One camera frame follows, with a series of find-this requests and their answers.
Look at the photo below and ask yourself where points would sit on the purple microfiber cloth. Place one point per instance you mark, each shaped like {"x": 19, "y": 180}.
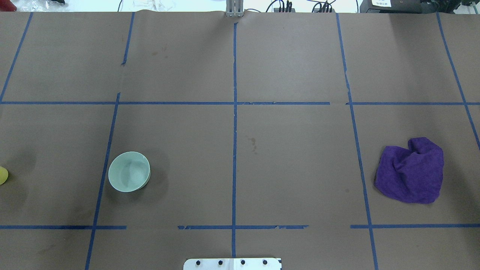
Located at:
{"x": 413, "y": 174}

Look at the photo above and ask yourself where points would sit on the pale green ceramic bowl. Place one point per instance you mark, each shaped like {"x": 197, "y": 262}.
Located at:
{"x": 129, "y": 171}

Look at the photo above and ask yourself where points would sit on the white metal mounting plate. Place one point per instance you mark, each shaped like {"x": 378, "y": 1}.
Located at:
{"x": 233, "y": 264}

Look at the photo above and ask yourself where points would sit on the black power strip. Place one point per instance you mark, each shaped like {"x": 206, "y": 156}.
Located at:
{"x": 284, "y": 10}

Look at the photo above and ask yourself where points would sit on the black device with label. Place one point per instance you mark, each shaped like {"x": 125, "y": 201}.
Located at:
{"x": 402, "y": 6}

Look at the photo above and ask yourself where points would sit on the yellow round object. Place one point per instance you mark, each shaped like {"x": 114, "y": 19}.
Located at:
{"x": 4, "y": 174}

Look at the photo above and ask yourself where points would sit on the red object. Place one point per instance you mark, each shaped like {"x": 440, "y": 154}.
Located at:
{"x": 7, "y": 6}

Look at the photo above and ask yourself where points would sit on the grey aluminium post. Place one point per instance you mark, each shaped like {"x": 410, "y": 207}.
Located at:
{"x": 234, "y": 8}

